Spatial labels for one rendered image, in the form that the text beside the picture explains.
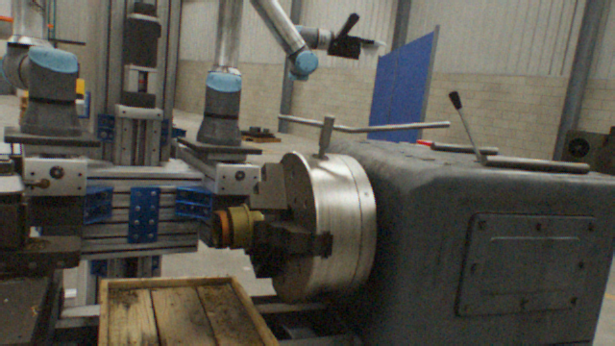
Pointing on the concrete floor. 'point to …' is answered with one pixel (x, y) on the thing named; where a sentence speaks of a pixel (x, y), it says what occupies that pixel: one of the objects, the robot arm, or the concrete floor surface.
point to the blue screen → (403, 88)
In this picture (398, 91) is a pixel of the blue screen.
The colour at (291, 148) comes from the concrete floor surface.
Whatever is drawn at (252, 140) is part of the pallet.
